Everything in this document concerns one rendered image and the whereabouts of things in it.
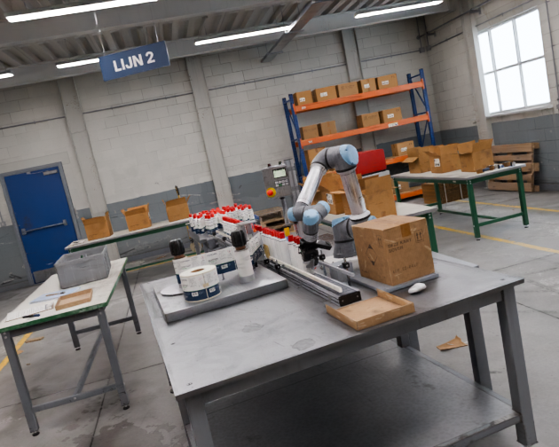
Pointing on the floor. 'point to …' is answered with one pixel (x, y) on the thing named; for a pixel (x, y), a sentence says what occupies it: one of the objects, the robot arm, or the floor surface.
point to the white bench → (100, 299)
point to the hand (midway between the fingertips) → (313, 267)
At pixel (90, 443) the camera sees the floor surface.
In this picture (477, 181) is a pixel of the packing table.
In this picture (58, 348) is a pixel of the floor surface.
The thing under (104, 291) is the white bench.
